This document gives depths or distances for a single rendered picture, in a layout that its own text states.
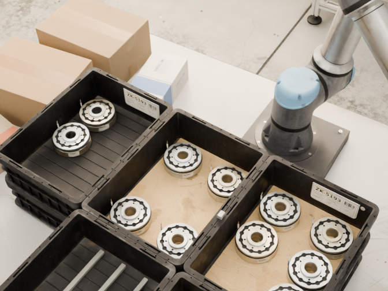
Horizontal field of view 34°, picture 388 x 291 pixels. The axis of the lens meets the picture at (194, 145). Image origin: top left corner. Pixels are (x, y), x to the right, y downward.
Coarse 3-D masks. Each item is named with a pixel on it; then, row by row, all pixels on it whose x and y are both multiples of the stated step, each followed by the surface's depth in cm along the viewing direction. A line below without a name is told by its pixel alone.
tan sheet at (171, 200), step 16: (160, 160) 172; (208, 160) 172; (224, 160) 171; (160, 176) 168; (144, 192) 165; (160, 192) 165; (176, 192) 165; (192, 192) 165; (160, 208) 161; (176, 208) 161; (192, 208) 161; (208, 208) 161; (160, 224) 158; (192, 224) 158
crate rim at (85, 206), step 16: (176, 112) 170; (160, 128) 166; (208, 128) 166; (144, 144) 163; (128, 160) 159; (112, 176) 156; (96, 192) 153; (224, 208) 149; (112, 224) 147; (208, 224) 146; (144, 240) 144; (160, 256) 141
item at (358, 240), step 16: (272, 160) 158; (256, 176) 155; (240, 192) 152; (368, 224) 145; (208, 240) 143; (192, 256) 141; (352, 256) 140; (192, 272) 138; (336, 272) 137; (224, 288) 135
